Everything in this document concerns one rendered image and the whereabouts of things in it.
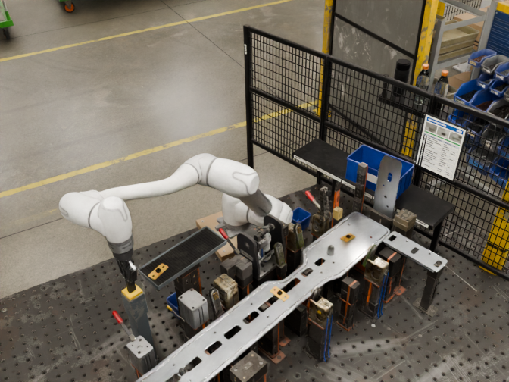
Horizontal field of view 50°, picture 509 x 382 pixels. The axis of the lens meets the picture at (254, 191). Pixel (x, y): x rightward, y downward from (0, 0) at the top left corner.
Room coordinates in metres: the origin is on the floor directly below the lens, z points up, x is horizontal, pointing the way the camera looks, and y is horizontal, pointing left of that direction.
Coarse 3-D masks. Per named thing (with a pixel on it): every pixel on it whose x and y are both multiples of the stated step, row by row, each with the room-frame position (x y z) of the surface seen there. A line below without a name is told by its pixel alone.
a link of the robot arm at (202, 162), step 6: (198, 156) 1.92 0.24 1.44; (204, 156) 1.92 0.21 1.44; (210, 156) 1.91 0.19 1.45; (186, 162) 1.86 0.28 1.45; (192, 162) 1.86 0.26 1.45; (198, 162) 1.87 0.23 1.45; (204, 162) 1.86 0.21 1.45; (210, 162) 1.86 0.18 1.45; (198, 168) 1.84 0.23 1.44; (204, 168) 1.84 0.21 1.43; (198, 174) 1.82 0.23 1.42; (204, 174) 1.83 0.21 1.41; (198, 180) 1.82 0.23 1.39; (204, 180) 1.82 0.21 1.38; (210, 186) 1.83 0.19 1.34
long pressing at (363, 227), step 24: (360, 216) 2.01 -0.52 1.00; (336, 240) 1.84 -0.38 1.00; (360, 240) 1.84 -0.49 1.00; (312, 264) 1.70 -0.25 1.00; (336, 264) 1.69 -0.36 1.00; (264, 288) 1.56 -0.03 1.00; (312, 288) 1.55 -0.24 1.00; (240, 312) 1.43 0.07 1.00; (264, 312) 1.43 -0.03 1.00; (288, 312) 1.43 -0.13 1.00; (216, 336) 1.32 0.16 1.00; (240, 336) 1.32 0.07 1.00; (168, 360) 1.21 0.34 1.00; (216, 360) 1.21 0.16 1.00
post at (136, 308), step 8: (136, 296) 1.41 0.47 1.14; (144, 296) 1.42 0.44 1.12; (128, 304) 1.39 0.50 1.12; (136, 304) 1.39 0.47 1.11; (144, 304) 1.42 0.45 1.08; (128, 312) 1.40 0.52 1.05; (136, 312) 1.39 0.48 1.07; (144, 312) 1.41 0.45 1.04; (136, 320) 1.39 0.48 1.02; (144, 320) 1.41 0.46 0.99; (136, 328) 1.39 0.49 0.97; (144, 328) 1.41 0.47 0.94; (136, 336) 1.40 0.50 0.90; (144, 336) 1.40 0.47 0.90; (152, 344) 1.42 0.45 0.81
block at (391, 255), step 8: (384, 248) 1.81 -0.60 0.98; (384, 256) 1.75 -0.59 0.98; (392, 256) 1.75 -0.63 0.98; (400, 256) 1.75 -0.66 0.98; (392, 264) 1.72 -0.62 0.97; (392, 272) 1.71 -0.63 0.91; (392, 280) 1.75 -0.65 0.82; (384, 288) 1.73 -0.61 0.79; (392, 288) 1.75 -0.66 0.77; (384, 296) 1.74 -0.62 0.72; (392, 296) 1.75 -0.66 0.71
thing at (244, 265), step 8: (240, 256) 1.68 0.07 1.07; (240, 264) 1.63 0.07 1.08; (248, 264) 1.63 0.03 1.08; (240, 272) 1.60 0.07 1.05; (248, 272) 1.62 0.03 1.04; (240, 280) 1.60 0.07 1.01; (248, 280) 1.62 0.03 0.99; (240, 288) 1.61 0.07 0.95; (248, 288) 1.63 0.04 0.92; (240, 296) 1.61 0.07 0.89; (248, 320) 1.62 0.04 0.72
